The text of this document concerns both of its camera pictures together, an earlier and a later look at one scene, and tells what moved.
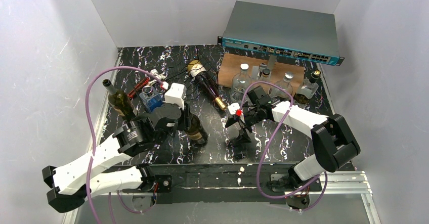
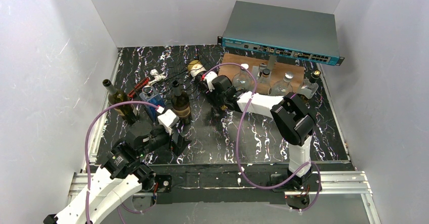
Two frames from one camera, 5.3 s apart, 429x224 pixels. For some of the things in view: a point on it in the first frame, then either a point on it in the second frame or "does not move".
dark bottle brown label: x=120 y=101 does not move
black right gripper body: x=241 y=126 -> x=208 y=90
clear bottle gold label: x=306 y=89 does not move
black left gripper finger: x=185 y=117 -> x=178 y=143
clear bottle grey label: x=240 y=85 does not move
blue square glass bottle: x=150 y=98 does not move
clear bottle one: x=266 y=87 does not move
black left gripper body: x=184 y=117 -> x=174 y=139
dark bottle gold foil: x=198 y=71 does not move
